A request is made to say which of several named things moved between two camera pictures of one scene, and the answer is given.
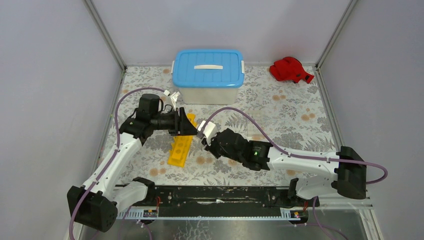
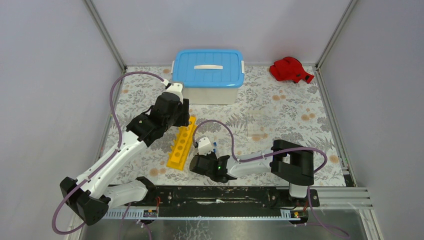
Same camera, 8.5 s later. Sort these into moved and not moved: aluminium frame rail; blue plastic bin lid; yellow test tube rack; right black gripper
Moved: right black gripper
Not moved: blue plastic bin lid; aluminium frame rail; yellow test tube rack
